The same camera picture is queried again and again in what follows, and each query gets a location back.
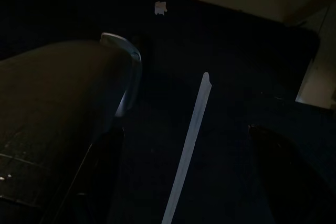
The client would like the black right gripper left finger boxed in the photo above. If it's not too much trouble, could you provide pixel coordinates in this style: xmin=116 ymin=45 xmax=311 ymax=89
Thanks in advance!
xmin=65 ymin=126 xmax=125 ymax=224

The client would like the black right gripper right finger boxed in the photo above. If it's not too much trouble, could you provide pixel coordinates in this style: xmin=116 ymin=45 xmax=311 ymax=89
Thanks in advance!
xmin=248 ymin=124 xmax=336 ymax=224

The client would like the long white tape strip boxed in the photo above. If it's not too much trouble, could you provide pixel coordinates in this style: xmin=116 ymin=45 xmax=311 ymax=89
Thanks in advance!
xmin=161 ymin=70 xmax=213 ymax=224

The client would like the grey robot right leg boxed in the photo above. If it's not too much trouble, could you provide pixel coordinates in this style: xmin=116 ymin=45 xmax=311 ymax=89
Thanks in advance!
xmin=0 ymin=32 xmax=143 ymax=224

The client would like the white tape scrap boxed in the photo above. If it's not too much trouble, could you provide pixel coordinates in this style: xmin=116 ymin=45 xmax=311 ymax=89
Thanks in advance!
xmin=154 ymin=0 xmax=168 ymax=16

